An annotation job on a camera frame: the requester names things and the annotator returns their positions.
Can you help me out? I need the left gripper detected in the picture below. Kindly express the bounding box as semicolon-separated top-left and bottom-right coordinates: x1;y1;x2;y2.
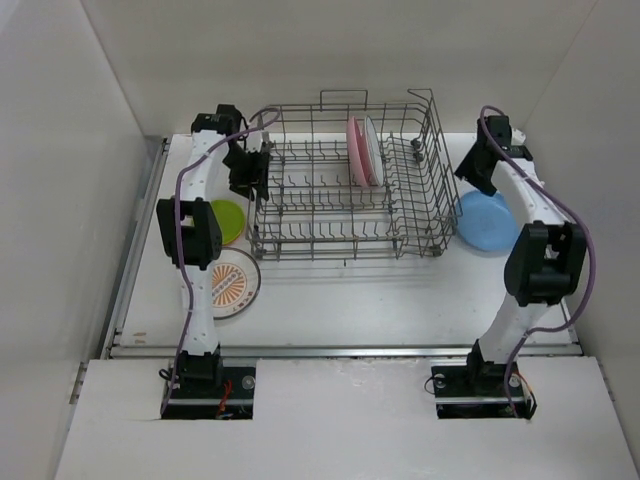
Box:
222;146;268;201

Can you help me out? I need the blue plate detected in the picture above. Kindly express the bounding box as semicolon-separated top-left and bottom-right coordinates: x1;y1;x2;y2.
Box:
455;190;520;253

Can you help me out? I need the lime green plate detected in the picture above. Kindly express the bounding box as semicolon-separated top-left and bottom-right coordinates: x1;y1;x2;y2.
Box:
211;199;245;245

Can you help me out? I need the white plate orange sunburst pattern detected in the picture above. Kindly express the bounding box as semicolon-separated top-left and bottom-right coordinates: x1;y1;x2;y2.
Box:
212;247;262;321

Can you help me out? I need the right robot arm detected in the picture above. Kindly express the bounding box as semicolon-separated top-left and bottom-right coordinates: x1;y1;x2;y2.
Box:
455;106;592;394

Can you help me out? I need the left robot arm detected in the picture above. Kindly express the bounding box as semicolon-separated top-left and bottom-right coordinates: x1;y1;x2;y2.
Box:
156;104;280;397

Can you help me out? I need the pink plate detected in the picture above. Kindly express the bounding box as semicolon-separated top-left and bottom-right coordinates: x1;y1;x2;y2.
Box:
346;116;369;187

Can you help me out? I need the plain white plate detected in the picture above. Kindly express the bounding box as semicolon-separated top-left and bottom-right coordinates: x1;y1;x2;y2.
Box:
364;116;384;186

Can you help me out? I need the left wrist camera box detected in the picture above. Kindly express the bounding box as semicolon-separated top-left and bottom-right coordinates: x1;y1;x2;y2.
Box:
260;130;272;152

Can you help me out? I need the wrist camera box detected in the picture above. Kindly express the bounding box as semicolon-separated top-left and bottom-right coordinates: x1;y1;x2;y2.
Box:
511;128;526;146
260;130;272;152

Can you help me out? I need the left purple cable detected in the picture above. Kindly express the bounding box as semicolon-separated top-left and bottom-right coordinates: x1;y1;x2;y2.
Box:
160;109;281;419

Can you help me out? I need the purple cable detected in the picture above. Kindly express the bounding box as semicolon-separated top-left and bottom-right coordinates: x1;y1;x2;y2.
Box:
160;109;281;419
478;104;599;419

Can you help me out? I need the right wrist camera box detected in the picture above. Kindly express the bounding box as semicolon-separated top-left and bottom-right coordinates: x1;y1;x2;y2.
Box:
511;128;526;146

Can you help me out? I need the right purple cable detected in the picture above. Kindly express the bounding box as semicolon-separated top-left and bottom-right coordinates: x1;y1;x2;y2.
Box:
478;104;599;419

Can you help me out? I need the grey wire dish rack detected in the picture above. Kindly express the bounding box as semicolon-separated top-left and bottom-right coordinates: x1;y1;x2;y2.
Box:
245;89;459;261

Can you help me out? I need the left aluminium rail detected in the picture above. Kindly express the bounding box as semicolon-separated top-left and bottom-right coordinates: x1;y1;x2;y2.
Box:
93;136;171;359

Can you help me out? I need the front aluminium rail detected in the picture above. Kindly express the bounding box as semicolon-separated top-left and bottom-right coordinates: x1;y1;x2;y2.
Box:
109;343;583;359

